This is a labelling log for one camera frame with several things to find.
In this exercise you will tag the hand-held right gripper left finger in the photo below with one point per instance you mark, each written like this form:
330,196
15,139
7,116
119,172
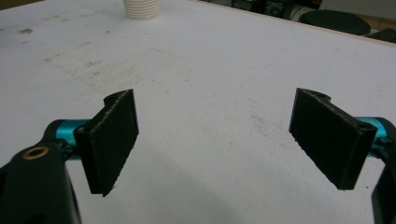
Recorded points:
109,140

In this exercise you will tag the black round stool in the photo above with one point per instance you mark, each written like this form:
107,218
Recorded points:
334,21

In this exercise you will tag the white foam mat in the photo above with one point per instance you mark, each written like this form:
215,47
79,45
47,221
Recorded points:
202,71

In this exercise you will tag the stack of white paper cups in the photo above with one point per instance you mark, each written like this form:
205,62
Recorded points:
141,9

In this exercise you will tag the black computer tower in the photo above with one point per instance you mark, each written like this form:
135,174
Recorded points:
278,7

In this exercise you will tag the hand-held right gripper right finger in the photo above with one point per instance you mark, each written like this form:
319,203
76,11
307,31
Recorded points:
330,140

